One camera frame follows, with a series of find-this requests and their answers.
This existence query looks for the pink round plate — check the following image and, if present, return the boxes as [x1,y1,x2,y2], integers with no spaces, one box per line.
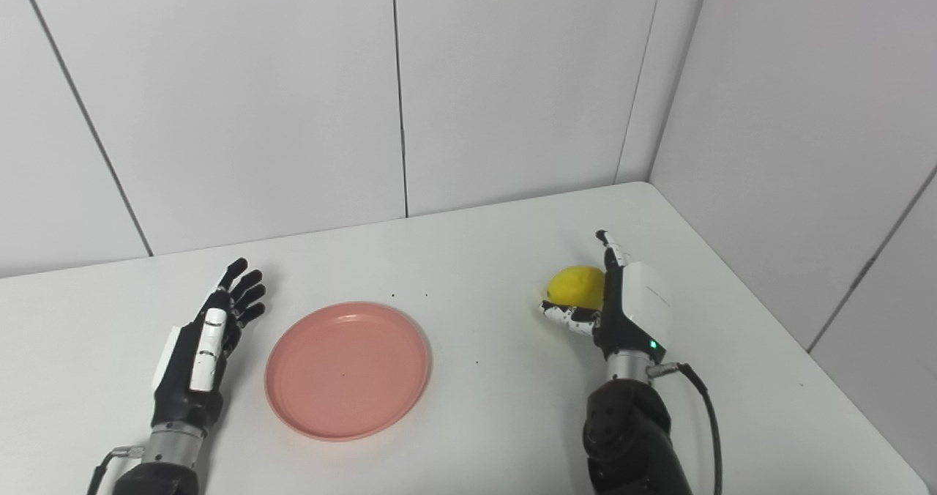
[264,302,431,442]

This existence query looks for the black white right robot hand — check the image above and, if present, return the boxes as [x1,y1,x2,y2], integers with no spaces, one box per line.
[540,229,673,361]

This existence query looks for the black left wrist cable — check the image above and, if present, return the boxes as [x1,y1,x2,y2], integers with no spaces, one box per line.
[86,445,145,495]

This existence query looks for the yellow lemon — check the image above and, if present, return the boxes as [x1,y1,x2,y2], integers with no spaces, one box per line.
[546,266,607,310]

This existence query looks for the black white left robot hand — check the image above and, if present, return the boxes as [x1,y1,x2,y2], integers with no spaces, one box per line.
[152,258,267,432]

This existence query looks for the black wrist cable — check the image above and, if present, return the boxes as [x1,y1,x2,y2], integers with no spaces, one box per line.
[86,445,145,495]
[648,362,724,495]

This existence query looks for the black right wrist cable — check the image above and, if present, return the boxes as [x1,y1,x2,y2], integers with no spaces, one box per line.
[648,362,724,495]

